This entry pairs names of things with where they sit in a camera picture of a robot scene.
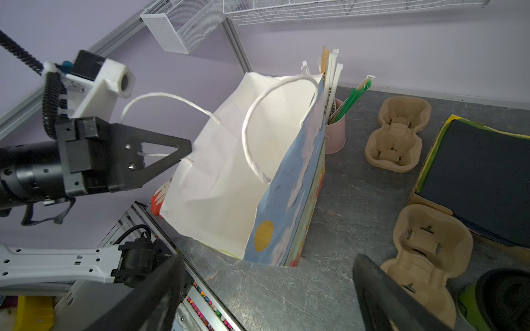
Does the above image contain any landscape printed paper bag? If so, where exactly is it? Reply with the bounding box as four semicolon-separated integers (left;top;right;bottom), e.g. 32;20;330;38
119;73;328;268

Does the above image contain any pink straw holder cup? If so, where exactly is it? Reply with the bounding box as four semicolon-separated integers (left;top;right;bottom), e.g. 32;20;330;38
324;116;346;154

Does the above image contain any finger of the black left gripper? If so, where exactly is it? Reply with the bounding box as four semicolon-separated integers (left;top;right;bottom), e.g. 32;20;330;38
109;124;192;192

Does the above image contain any white mesh wall basket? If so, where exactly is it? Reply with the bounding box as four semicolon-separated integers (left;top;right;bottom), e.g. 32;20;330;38
140;0;226;55

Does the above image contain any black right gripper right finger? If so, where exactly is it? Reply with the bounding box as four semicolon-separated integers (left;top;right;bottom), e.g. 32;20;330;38
353;254;450;331

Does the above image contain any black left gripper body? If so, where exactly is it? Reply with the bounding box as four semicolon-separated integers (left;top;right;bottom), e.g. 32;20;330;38
1;117;124;209

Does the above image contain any brown pulp cup carrier stack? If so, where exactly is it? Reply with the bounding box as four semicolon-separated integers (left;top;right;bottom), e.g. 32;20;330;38
364;96;432;173

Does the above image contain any green paper coffee cup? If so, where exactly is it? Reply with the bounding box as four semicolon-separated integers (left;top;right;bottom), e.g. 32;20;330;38
456;281;494;331

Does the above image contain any white wire wall shelf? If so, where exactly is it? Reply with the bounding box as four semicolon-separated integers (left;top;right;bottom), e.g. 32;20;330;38
222;0;489;26

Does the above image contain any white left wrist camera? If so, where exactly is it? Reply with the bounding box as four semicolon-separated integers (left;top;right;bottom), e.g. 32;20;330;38
41;50;135;121

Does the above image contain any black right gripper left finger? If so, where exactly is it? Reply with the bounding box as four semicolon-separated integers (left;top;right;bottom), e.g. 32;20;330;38
86;255;193;331

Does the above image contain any single brown pulp cup carrier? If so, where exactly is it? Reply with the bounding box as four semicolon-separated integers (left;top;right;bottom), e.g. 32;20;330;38
381;204;473;329

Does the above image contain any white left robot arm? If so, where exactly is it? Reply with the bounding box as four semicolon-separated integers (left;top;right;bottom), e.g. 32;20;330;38
1;117;192;287

